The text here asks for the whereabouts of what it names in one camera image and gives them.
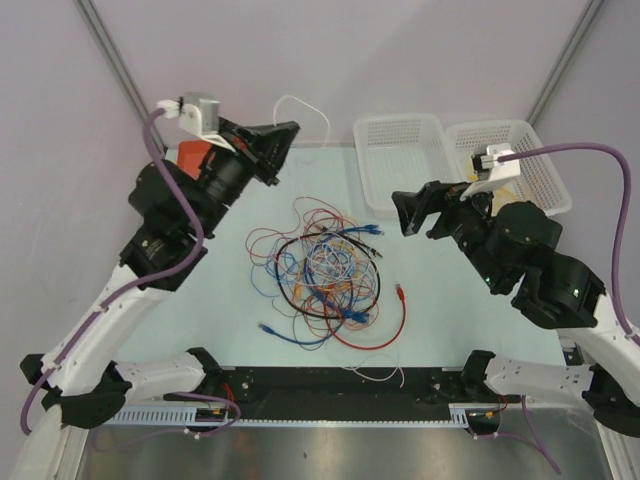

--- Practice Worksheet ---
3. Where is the aluminium corner post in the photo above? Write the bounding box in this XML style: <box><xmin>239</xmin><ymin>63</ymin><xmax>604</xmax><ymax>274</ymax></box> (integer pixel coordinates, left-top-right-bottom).
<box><xmin>526</xmin><ymin>0</ymin><xmax>609</xmax><ymax>128</ymax></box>
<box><xmin>72</xmin><ymin>0</ymin><xmax>150</xmax><ymax>125</ymax></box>

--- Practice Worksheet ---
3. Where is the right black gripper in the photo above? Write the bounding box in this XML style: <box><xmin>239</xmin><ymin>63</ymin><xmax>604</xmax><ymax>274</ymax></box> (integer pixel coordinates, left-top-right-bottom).
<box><xmin>390</xmin><ymin>175</ymin><xmax>508</xmax><ymax>291</ymax></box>

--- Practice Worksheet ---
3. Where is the loose white wire near base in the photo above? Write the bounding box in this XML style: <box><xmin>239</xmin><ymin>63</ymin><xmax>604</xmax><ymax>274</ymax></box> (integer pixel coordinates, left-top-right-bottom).
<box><xmin>324</xmin><ymin>344</ymin><xmax>405</xmax><ymax>389</ymax></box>

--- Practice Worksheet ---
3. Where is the thin white wire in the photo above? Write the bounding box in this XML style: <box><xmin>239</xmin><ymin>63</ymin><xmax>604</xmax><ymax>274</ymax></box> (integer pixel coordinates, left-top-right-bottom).
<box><xmin>272</xmin><ymin>94</ymin><xmax>332</xmax><ymax>149</ymax></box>

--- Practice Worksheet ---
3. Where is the right aluminium corner post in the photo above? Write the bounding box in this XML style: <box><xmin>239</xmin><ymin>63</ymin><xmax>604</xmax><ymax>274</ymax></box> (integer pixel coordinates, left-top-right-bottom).
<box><xmin>526</xmin><ymin>0</ymin><xmax>609</xmax><ymax>128</ymax></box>

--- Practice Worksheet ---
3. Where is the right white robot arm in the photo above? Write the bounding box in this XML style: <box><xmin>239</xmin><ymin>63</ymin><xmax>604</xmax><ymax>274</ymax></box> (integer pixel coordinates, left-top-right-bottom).
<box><xmin>391</xmin><ymin>181</ymin><xmax>639</xmax><ymax>437</ymax></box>

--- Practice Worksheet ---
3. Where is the black cable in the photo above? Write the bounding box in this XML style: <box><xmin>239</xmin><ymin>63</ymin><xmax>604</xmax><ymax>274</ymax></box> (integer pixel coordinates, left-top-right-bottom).
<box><xmin>275</xmin><ymin>229</ymin><xmax>385</xmax><ymax>321</ymax></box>

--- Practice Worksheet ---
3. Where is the red ethernet cable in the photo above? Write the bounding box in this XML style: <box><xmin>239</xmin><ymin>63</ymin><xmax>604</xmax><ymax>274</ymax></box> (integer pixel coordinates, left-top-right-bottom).
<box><xmin>324</xmin><ymin>282</ymin><xmax>407</xmax><ymax>351</ymax></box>

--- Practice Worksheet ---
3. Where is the left aluminium corner post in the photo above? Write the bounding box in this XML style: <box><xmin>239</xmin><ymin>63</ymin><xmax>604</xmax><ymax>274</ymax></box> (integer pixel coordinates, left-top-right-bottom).
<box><xmin>72</xmin><ymin>0</ymin><xmax>150</xmax><ymax>125</ymax></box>

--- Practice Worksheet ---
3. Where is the blue ethernet cable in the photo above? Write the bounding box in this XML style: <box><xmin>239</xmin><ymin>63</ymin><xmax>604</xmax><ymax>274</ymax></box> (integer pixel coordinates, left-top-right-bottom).
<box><xmin>257</xmin><ymin>322</ymin><xmax>331</xmax><ymax>346</ymax></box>
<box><xmin>299</xmin><ymin>222</ymin><xmax>387</xmax><ymax>326</ymax></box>

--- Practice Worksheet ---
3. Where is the red thin wire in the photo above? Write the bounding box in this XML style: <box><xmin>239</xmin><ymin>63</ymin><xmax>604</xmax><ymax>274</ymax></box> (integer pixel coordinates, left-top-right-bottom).
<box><xmin>244</xmin><ymin>195</ymin><xmax>361</xmax><ymax>271</ymax></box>

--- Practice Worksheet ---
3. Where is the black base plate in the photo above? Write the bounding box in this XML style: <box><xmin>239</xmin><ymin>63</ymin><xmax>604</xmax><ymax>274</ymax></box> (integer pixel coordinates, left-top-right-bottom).
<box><xmin>205</xmin><ymin>367</ymin><xmax>504</xmax><ymax>422</ymax></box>

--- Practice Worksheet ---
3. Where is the orange thin wire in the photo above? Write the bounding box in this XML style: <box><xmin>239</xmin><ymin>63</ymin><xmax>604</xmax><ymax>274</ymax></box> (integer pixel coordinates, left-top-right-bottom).
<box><xmin>269</xmin><ymin>239</ymin><xmax>381</xmax><ymax>346</ymax></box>

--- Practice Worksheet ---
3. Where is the right white plastic basket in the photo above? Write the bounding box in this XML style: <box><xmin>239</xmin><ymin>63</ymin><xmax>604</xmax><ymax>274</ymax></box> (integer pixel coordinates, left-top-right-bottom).
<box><xmin>445</xmin><ymin>119</ymin><xmax>573</xmax><ymax>216</ymax></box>

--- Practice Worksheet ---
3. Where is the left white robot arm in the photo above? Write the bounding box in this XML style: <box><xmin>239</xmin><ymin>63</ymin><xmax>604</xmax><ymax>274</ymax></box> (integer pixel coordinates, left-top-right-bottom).
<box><xmin>12</xmin><ymin>119</ymin><xmax>300</xmax><ymax>479</ymax></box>

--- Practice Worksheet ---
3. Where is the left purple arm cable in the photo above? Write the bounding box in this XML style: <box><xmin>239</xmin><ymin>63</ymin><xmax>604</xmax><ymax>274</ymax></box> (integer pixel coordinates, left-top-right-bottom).
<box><xmin>19</xmin><ymin>107</ymin><xmax>209</xmax><ymax>434</ymax></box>

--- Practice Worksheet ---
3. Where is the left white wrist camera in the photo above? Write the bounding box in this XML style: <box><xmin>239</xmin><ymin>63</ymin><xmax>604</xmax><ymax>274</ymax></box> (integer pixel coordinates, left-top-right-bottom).
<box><xmin>156</xmin><ymin>92</ymin><xmax>235</xmax><ymax>152</ymax></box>

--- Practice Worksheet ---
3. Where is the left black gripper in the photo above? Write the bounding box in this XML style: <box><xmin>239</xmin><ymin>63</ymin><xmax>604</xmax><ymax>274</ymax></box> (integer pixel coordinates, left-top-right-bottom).
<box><xmin>187</xmin><ymin>117</ymin><xmax>300</xmax><ymax>238</ymax></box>

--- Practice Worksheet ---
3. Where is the left white plastic basket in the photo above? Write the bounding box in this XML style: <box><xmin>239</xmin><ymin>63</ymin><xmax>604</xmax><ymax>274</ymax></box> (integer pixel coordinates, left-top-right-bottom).
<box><xmin>353</xmin><ymin>113</ymin><xmax>461</xmax><ymax>219</ymax></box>

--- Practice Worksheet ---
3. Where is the white slotted cable duct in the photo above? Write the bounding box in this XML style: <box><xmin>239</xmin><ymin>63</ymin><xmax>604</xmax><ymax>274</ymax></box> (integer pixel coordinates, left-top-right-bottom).
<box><xmin>114</xmin><ymin>404</ymin><xmax>241</xmax><ymax>427</ymax></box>

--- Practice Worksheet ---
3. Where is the orange plastic box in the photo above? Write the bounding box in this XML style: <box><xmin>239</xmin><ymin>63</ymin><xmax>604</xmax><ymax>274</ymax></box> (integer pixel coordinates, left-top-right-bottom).
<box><xmin>176</xmin><ymin>140</ymin><xmax>213</xmax><ymax>180</ymax></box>

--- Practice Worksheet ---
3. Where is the white plastic basket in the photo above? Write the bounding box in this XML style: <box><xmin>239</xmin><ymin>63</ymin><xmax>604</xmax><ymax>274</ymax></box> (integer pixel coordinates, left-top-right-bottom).
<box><xmin>353</xmin><ymin>113</ymin><xmax>461</xmax><ymax>219</ymax></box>
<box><xmin>445</xmin><ymin>119</ymin><xmax>573</xmax><ymax>216</ymax></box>

